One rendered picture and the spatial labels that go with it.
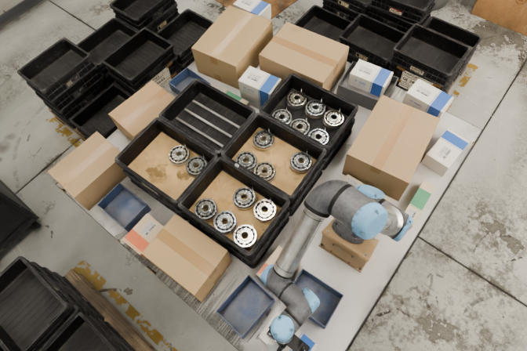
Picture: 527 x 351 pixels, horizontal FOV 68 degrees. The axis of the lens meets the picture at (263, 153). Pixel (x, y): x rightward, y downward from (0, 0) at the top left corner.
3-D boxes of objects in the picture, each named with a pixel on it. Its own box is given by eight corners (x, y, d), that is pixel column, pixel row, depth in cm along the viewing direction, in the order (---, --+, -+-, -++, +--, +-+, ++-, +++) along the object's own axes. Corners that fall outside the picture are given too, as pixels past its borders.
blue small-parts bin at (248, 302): (249, 277, 175) (248, 274, 169) (275, 302, 169) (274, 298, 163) (218, 313, 168) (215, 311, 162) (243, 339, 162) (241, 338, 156)
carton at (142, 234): (151, 218, 191) (147, 212, 185) (169, 233, 187) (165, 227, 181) (127, 244, 185) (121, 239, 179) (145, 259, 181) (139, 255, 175)
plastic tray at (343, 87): (396, 83, 219) (398, 77, 215) (383, 109, 211) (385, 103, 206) (351, 66, 227) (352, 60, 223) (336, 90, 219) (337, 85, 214)
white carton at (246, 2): (271, 16, 246) (270, 4, 238) (259, 27, 241) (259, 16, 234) (245, 5, 253) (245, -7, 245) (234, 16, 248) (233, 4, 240)
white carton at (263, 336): (316, 346, 159) (318, 345, 152) (299, 373, 155) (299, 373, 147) (277, 314, 166) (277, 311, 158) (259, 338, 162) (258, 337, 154)
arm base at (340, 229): (368, 238, 173) (379, 220, 170) (355, 247, 161) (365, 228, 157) (340, 218, 180) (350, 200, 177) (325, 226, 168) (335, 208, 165)
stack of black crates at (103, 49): (129, 48, 329) (113, 16, 300) (154, 64, 318) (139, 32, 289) (92, 78, 314) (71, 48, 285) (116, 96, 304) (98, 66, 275)
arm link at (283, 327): (300, 325, 125) (281, 346, 123) (299, 330, 135) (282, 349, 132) (283, 307, 128) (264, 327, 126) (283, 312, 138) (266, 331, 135)
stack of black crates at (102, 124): (125, 103, 300) (113, 82, 280) (151, 121, 290) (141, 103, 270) (83, 138, 286) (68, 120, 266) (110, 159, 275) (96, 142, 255)
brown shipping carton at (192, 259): (232, 260, 179) (227, 251, 165) (201, 302, 170) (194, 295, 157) (183, 225, 189) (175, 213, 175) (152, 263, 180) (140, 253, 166)
